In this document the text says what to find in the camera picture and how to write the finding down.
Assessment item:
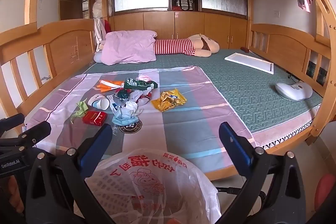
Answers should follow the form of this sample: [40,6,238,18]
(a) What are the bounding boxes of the yellow snack bag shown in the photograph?
[151,89,188,112]

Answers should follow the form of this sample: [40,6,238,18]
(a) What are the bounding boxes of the white hanging cloth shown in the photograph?
[93,18,106,52]

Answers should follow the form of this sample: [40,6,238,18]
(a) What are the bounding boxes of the white paper cup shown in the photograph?
[87,94,110,110]

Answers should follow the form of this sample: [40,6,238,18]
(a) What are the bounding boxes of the black cable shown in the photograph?
[287,71,303,82]

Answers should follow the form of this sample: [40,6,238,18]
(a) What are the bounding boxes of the patchwork bed sheet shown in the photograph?
[24,65,256,162]

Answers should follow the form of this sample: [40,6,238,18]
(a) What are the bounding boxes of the light blue pillow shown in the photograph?
[94,51,106,65]

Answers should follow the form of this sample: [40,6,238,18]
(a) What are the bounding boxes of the person's left hand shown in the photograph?
[6,177,25,214]

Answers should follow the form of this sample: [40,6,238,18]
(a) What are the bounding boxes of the green mattress pad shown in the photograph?
[83,49,324,135]

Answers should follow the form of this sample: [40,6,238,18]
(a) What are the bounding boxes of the green snack wrapper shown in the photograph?
[123,77,158,91]

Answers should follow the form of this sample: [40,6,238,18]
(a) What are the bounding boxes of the red cigarette box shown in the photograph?
[81,111,108,126]

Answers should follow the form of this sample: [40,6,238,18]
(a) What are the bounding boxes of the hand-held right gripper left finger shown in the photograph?
[26,123,113,224]

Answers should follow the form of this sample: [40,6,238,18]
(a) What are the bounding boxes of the orange snack wrapper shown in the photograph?
[99,79,125,93]

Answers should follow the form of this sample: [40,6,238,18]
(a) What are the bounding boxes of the white stuffed plastic bag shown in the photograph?
[92,0,108,20]

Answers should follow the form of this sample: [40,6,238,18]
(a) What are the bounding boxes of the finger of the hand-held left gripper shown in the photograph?
[15,121,52,147]
[0,113,25,133]

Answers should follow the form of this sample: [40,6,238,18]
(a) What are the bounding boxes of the dark teal wrapper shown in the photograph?
[115,89,130,100]

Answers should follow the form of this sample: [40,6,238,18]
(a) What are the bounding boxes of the white tissue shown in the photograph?
[125,100,144,115]

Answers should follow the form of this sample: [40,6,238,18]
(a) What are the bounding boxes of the red and white wrapper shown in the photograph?
[136,90,154,107]

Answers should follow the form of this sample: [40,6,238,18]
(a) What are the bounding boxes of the wooden wall cabinets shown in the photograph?
[109,10,249,50]

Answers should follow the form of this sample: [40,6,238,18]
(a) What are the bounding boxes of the blue face mask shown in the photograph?
[111,108,139,126]

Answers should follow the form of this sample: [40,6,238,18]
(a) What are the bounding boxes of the wooden bed ladder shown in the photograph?
[287,0,336,146]

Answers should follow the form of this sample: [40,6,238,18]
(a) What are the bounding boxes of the striped plush toy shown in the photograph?
[153,34,220,58]

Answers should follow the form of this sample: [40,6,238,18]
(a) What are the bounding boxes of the green paper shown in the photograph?
[69,99,89,125]

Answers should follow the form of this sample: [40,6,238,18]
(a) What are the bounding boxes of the wooden bunk bed frame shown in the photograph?
[0,0,336,181]

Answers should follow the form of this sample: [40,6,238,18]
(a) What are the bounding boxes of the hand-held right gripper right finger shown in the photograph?
[218,122,306,224]

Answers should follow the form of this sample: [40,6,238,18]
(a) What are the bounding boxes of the white bin with plastic bag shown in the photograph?
[85,148,221,224]

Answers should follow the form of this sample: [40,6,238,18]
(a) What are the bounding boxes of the pink pillow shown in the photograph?
[101,30,158,66]

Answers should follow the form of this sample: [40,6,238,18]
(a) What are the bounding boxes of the white remote-like object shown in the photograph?
[274,81,314,102]

